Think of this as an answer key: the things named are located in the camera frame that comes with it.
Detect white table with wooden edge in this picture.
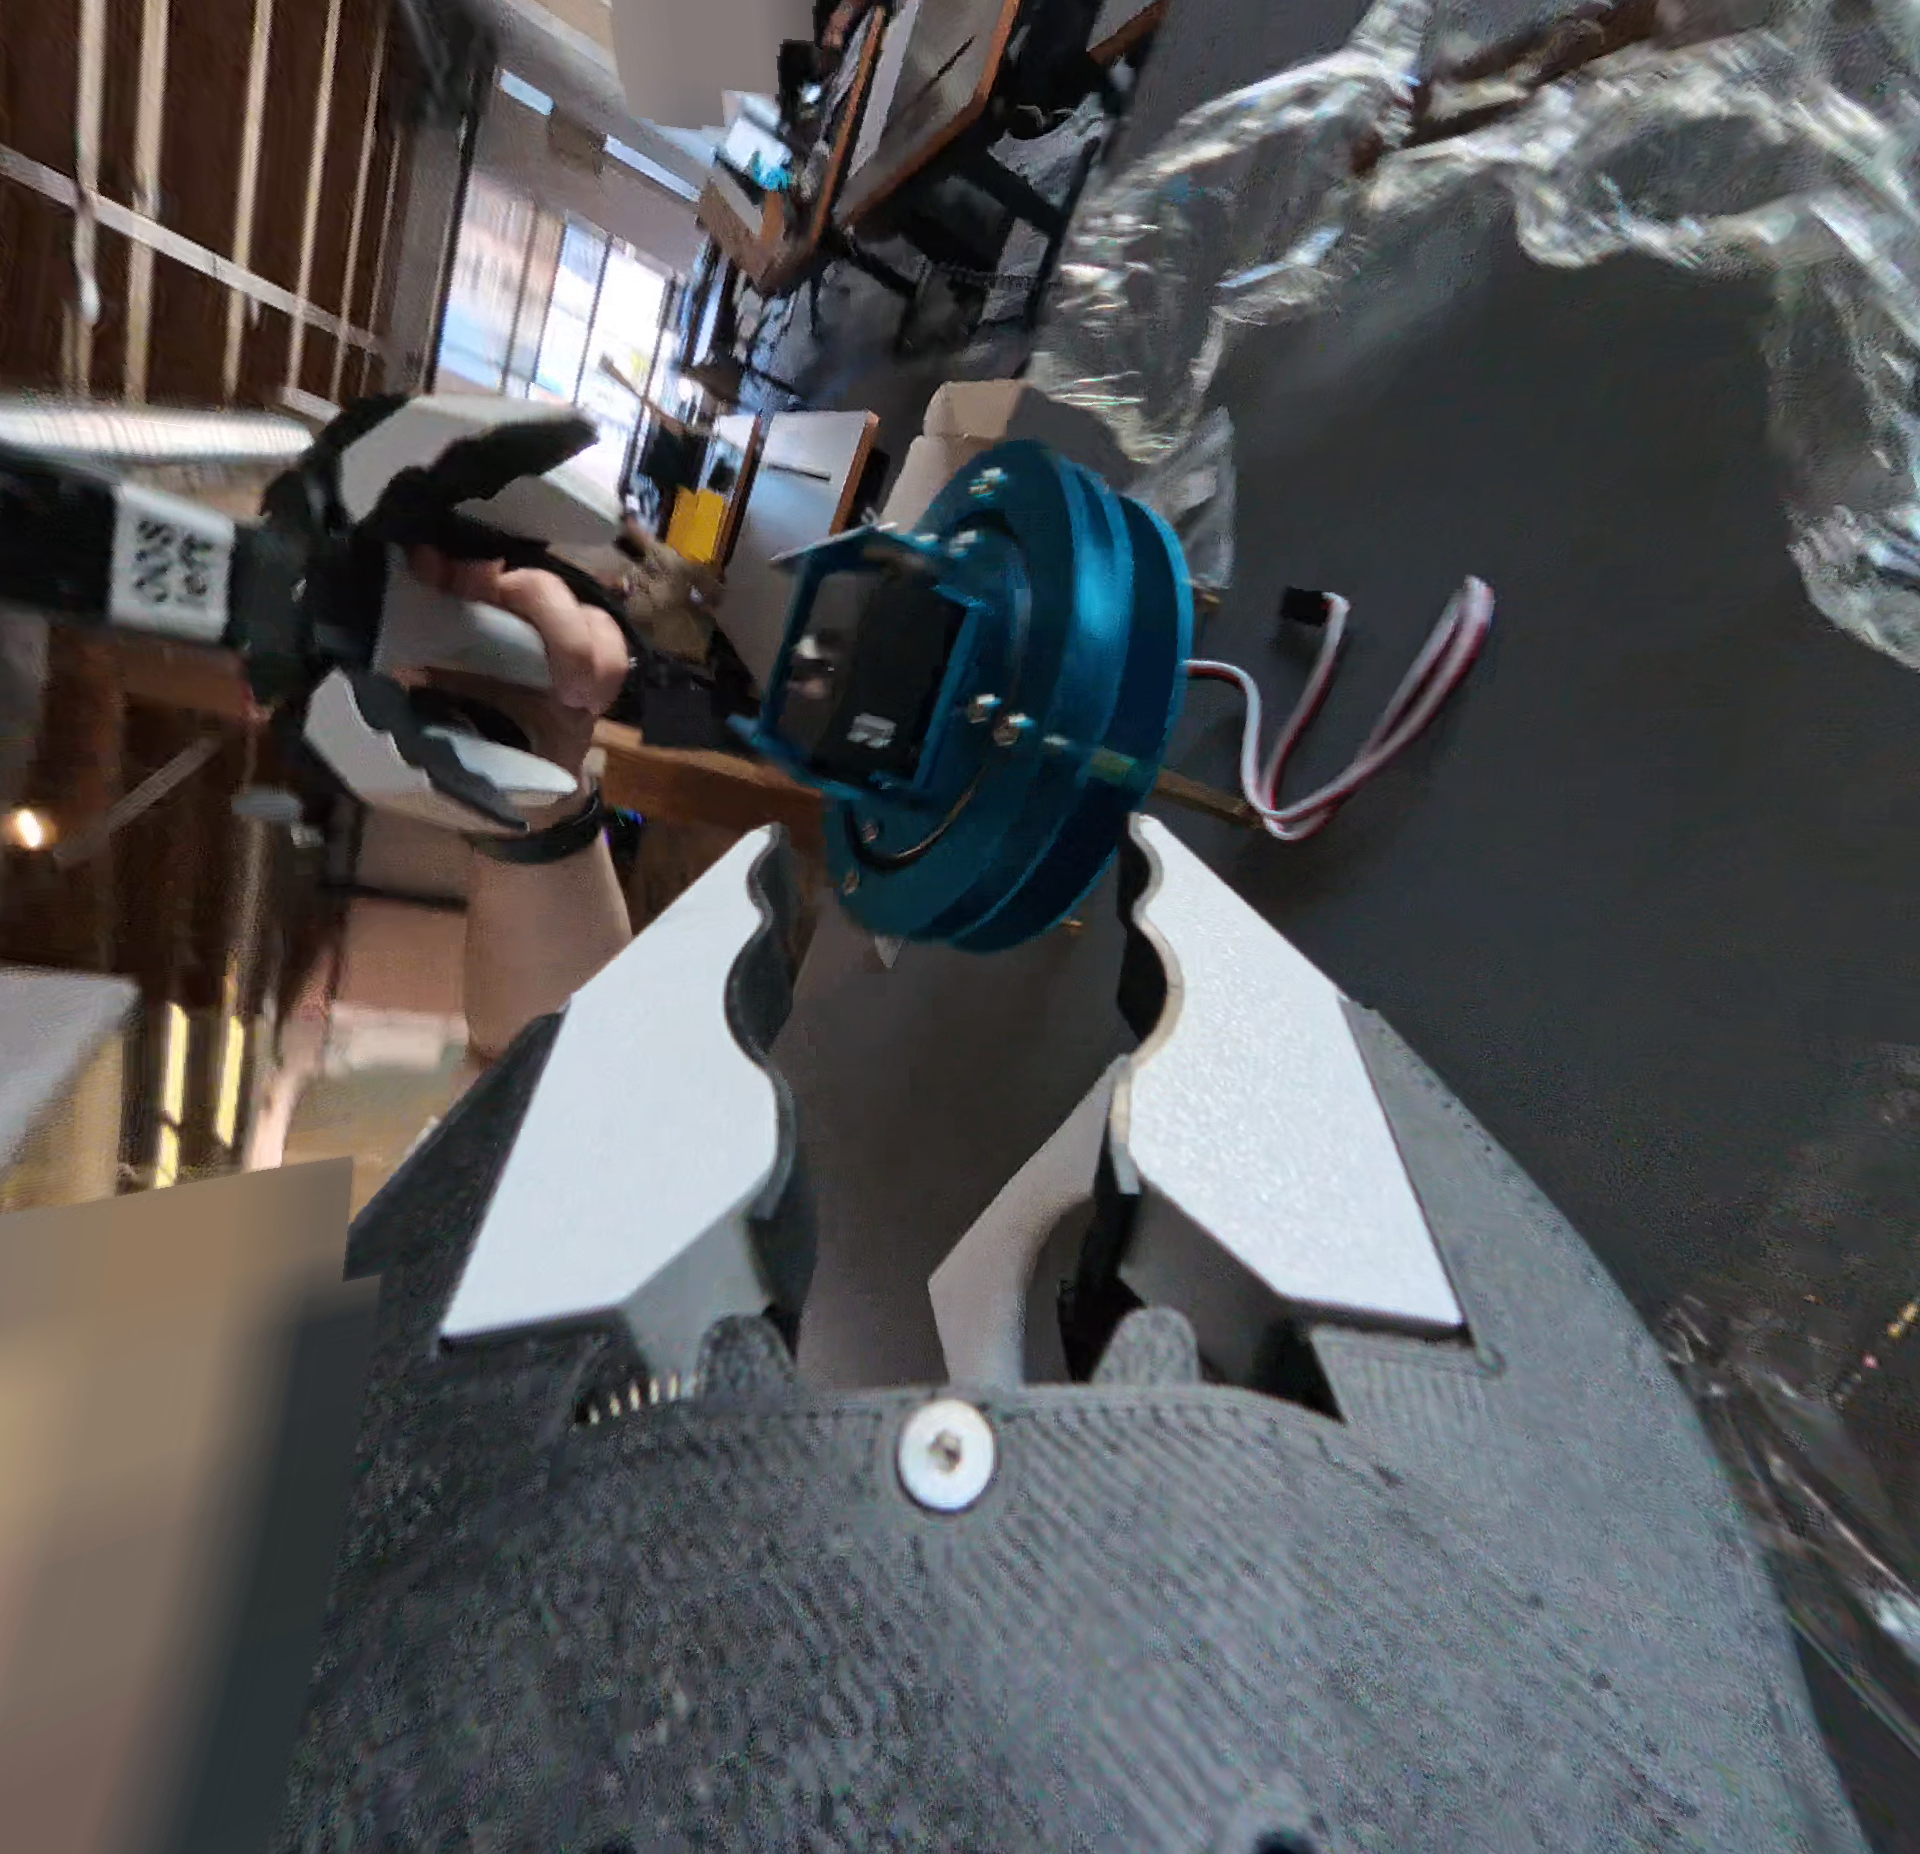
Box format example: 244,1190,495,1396
723,406,886,571

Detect crumpled clear plastic bag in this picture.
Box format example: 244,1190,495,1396
1648,1256,1920,1781

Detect dark grey desk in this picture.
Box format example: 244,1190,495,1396
779,0,1920,1854

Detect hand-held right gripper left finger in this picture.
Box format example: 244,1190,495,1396
434,825,827,1385

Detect black wristband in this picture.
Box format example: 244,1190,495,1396
476,781,602,869

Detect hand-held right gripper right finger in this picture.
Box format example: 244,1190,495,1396
927,820,1467,1385

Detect blue robot arm base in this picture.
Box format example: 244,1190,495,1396
733,437,1248,963

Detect large clear plastic bag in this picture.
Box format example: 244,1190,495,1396
1031,0,1920,672

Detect wooden-edged table with black legs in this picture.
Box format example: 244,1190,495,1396
829,0,1188,232

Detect white cardboard box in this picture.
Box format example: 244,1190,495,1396
886,384,1052,534

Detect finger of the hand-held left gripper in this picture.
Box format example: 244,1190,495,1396
294,664,588,836
334,396,622,553

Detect red white servo cable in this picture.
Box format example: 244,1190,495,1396
1188,576,1504,846

